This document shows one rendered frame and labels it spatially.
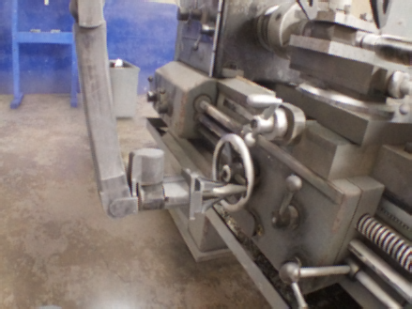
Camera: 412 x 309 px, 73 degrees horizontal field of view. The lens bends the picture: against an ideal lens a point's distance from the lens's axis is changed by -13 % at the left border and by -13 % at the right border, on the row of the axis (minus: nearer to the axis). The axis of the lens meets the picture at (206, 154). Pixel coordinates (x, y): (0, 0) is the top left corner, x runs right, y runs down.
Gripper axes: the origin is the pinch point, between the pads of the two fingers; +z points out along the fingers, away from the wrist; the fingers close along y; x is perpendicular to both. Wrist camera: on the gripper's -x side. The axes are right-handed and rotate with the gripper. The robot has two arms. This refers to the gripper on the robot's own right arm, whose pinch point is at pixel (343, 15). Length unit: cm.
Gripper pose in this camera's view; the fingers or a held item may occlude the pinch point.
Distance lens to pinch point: 39.0
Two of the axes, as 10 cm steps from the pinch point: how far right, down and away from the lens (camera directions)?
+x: -7.9, 5.5, -2.7
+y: -5.2, -3.9, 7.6
